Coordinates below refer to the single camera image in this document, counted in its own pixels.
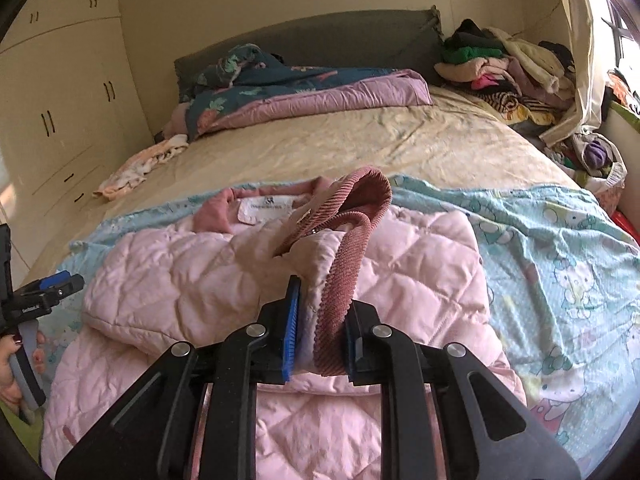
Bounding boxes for cream curtain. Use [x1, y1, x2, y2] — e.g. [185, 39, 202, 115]
[540, 0, 608, 146]

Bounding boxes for beige bed sheet mattress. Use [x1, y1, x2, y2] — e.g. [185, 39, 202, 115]
[26, 88, 574, 280]

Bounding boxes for cream built-in wardrobe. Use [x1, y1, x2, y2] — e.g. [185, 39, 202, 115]
[1, 0, 152, 284]

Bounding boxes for purple and teal floral quilt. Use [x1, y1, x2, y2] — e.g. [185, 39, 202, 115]
[162, 44, 433, 142]

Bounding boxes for red box on floor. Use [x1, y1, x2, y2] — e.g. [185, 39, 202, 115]
[612, 209, 640, 245]

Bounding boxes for pile of mixed clothes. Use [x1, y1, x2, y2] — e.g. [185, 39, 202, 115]
[434, 18, 576, 138]

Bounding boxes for light blue cartoon blanket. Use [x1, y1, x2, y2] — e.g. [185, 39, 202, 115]
[43, 176, 639, 474]

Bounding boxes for window with dark frame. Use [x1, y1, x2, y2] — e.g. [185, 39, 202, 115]
[590, 0, 639, 112]

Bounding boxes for dark grey headboard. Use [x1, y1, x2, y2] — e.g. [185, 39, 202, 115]
[174, 6, 442, 96]

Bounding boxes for pink quilted jacket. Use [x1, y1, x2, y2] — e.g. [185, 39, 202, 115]
[41, 168, 525, 479]

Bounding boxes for bag of clothes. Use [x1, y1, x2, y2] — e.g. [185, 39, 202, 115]
[544, 131, 627, 217]

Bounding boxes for left hand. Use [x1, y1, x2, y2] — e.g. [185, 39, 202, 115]
[0, 329, 48, 416]

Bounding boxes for small pink white garment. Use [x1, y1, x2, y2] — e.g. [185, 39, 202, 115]
[93, 134, 189, 202]

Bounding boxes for green left sleeve forearm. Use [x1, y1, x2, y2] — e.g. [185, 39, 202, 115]
[1, 402, 43, 464]

